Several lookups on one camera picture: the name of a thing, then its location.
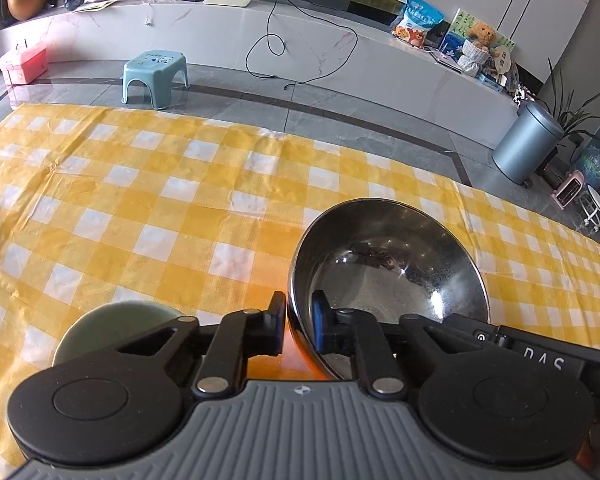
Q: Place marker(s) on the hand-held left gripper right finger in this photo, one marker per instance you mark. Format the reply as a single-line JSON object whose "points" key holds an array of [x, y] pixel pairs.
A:
{"points": [[320, 321]]}

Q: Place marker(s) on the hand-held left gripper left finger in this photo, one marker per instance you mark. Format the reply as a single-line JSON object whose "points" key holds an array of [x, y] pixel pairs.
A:
{"points": [[277, 322]]}

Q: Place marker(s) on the orange steel-lined bowl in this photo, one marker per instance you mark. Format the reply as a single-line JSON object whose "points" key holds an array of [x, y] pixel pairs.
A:
{"points": [[405, 280]]}

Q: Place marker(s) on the white round stand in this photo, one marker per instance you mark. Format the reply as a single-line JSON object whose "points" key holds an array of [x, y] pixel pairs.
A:
{"points": [[594, 207]]}

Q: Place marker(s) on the small pink heater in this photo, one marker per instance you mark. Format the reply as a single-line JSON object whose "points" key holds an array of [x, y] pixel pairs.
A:
{"points": [[571, 191]]}

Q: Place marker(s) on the yellow checkered tablecloth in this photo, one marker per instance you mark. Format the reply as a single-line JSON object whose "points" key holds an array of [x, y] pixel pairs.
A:
{"points": [[155, 220]]}

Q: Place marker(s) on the green ceramic bowl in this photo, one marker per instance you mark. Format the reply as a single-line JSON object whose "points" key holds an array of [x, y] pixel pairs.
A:
{"points": [[110, 321]]}

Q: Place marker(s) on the blue water jug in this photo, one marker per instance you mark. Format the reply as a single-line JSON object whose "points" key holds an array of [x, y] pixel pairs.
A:
{"points": [[595, 165]]}

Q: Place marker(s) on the grey metal trash can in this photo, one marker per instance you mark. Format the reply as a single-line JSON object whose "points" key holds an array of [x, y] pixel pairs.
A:
{"points": [[525, 145]]}

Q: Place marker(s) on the potted long-leaf plant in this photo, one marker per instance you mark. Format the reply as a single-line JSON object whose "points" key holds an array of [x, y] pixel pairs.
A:
{"points": [[567, 115]]}

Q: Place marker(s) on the white marble tv cabinet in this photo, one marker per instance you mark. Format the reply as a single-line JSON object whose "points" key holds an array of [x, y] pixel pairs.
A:
{"points": [[330, 45]]}

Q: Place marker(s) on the light blue plastic stool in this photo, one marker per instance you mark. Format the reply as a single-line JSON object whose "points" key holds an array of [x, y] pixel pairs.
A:
{"points": [[152, 72]]}

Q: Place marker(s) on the round hand fan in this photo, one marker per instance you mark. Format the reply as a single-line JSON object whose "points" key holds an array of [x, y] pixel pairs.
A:
{"points": [[501, 62]]}

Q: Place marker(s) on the brown teddy bear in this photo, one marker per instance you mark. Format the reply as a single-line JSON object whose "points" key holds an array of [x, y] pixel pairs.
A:
{"points": [[477, 47]]}

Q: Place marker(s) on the blue snack bag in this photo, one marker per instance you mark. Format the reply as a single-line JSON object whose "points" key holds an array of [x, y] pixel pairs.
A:
{"points": [[417, 22]]}

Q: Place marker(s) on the green picture board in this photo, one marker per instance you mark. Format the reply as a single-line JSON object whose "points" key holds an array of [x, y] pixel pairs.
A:
{"points": [[455, 30]]}

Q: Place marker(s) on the pink storage box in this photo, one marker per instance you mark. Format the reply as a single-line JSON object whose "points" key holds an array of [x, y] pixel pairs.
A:
{"points": [[25, 62]]}

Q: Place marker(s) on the loose paper sheets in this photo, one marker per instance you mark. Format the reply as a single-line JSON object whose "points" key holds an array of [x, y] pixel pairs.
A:
{"points": [[94, 6]]}

